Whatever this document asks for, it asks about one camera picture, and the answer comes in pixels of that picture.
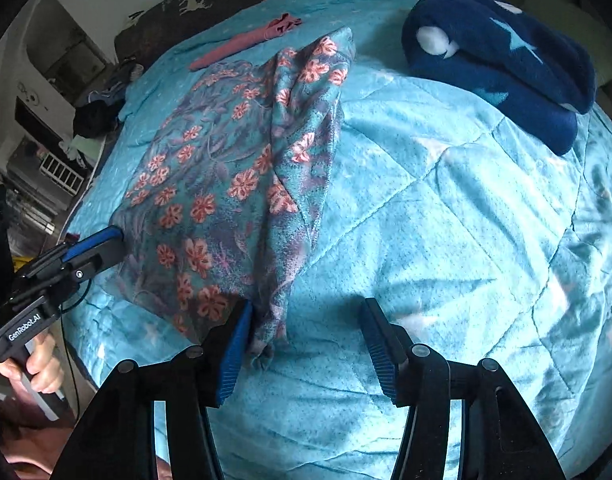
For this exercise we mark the dark deer print blanket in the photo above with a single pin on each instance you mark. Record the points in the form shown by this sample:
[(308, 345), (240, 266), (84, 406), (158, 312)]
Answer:
[(186, 20)]

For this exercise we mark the person's left forearm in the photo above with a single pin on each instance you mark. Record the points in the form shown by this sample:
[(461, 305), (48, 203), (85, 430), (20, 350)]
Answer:
[(31, 435)]

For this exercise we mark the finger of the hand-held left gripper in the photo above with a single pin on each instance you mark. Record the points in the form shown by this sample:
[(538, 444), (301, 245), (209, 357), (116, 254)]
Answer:
[(106, 257), (98, 239)]

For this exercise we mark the teal quilted blanket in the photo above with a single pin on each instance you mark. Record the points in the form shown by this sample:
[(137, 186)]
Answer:
[(436, 240)]

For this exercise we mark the pile of dark clothes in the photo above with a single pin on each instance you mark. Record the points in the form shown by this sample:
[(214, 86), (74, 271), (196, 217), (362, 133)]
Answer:
[(98, 115)]

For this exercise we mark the dark blue star fleece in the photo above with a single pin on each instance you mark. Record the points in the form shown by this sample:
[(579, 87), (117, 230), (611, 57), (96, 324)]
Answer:
[(501, 60)]

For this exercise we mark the large green pillow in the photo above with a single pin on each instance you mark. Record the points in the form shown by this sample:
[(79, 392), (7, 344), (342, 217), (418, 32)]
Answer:
[(586, 25)]

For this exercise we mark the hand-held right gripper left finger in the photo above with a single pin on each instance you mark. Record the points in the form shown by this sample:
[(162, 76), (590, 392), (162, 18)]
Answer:
[(233, 355)]

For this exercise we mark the folded pink cloth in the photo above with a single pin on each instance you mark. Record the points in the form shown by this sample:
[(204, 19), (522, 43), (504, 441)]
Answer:
[(236, 42)]

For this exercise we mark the teal floral garment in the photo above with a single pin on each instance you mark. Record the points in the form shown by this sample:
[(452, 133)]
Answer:
[(226, 170)]

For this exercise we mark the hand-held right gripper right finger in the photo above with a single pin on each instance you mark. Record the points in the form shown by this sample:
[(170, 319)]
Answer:
[(381, 350)]

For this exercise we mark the person's left hand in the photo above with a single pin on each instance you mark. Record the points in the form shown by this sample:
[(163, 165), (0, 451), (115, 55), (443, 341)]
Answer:
[(46, 365)]

